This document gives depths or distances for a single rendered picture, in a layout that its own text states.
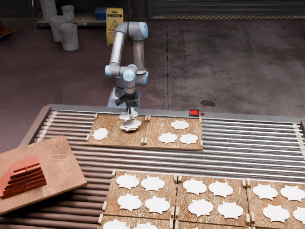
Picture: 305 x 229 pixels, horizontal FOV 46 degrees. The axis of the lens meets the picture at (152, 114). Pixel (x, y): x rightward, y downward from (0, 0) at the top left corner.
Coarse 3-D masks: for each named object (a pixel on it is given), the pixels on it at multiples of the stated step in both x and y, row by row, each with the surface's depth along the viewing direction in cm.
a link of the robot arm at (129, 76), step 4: (124, 72) 242; (128, 72) 242; (132, 72) 242; (124, 76) 242; (128, 76) 240; (132, 76) 241; (124, 80) 244; (128, 80) 242; (132, 80) 243; (124, 84) 246; (128, 84) 244; (132, 84) 244; (128, 88) 246
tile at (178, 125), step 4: (176, 120) 275; (184, 120) 275; (172, 124) 271; (176, 124) 271; (180, 124) 271; (184, 124) 271; (188, 124) 271; (176, 128) 267; (180, 128) 267; (184, 128) 267
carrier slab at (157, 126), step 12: (156, 120) 277; (168, 120) 277; (180, 120) 277; (192, 120) 276; (156, 132) 265; (168, 132) 265; (180, 132) 265; (192, 132) 265; (156, 144) 254; (168, 144) 254; (180, 144) 254; (192, 144) 253
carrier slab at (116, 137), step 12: (96, 120) 278; (108, 120) 278; (120, 120) 278; (144, 120) 277; (120, 132) 266; (132, 132) 266; (144, 132) 265; (96, 144) 256; (108, 144) 255; (120, 144) 254; (132, 144) 254
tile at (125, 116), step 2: (124, 112) 266; (126, 112) 266; (120, 114) 264; (122, 114) 264; (124, 114) 263; (126, 114) 263; (136, 114) 262; (120, 116) 262; (122, 116) 262; (124, 116) 262; (126, 116) 262; (128, 116) 261; (132, 116) 261; (134, 116) 261; (136, 116) 261; (120, 118) 260; (122, 118) 260; (124, 118) 260; (126, 118) 260; (128, 118) 260; (132, 118) 259; (134, 118) 259; (126, 120) 258
